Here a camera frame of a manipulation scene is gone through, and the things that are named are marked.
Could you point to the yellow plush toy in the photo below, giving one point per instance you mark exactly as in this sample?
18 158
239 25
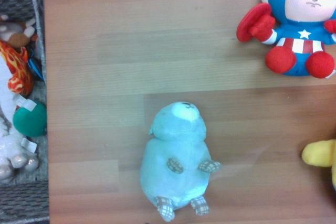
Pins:
321 153

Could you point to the brown grey plush toy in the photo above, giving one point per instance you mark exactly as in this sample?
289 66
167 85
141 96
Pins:
15 33

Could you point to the grey woven basket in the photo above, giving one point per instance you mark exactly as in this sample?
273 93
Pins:
18 203

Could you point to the teal plush bear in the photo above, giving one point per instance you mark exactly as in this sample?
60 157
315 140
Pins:
173 166

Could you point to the green ball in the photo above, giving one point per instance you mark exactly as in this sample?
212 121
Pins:
31 121

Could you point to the Captain America plush doll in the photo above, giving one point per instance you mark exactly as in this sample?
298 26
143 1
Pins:
302 11

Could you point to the white unicorn plush flame mane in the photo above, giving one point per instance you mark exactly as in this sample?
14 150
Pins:
6 129

